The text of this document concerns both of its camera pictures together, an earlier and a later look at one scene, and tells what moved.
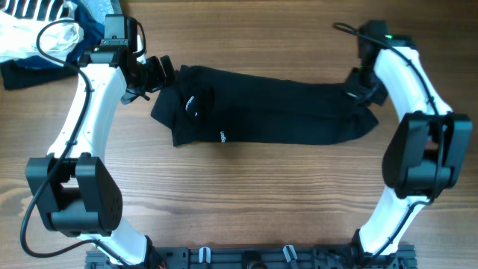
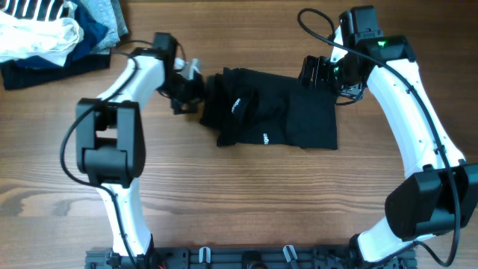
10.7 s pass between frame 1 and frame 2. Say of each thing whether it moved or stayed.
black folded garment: stayed
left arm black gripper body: moved
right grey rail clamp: stayed
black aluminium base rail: stayed
